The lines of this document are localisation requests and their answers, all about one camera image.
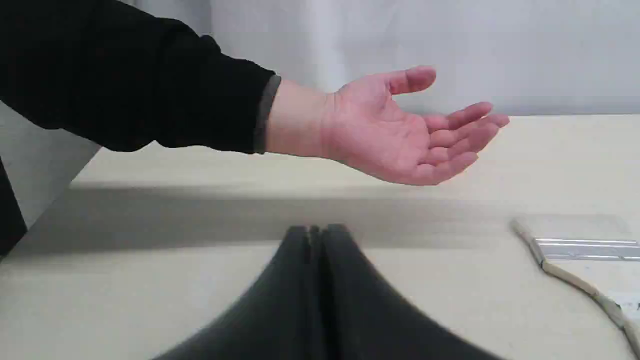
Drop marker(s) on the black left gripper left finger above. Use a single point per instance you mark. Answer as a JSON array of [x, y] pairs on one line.
[[275, 319]]

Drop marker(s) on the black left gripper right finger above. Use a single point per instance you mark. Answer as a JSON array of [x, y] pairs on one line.
[[366, 318]]

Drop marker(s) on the wide wooden paint brush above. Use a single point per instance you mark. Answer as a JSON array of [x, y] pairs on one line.
[[597, 254]]

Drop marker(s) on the black sleeved forearm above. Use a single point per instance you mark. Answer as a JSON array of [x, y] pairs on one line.
[[122, 78]]

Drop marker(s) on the open bare human hand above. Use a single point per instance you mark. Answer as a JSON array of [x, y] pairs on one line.
[[364, 128]]

